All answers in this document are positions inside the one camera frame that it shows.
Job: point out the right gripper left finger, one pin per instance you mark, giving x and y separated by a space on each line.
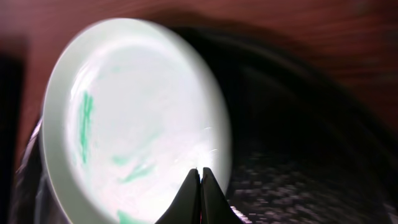
186 206

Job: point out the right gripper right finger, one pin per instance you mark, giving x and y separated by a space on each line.
214 207

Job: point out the green plate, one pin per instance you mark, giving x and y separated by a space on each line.
129 110

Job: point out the round dark tray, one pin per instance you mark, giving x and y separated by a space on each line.
303 151

